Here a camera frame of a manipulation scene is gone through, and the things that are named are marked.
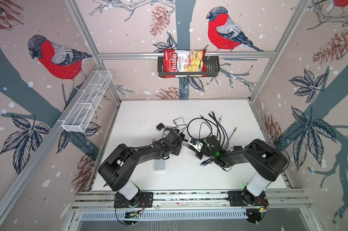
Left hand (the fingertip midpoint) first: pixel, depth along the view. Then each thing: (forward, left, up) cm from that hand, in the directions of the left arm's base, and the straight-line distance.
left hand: (175, 145), depth 91 cm
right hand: (-2, -8, 0) cm, 8 cm away
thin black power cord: (+17, -1, -3) cm, 17 cm away
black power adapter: (+17, +12, -3) cm, 21 cm away
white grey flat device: (-12, +10, -1) cm, 16 cm away
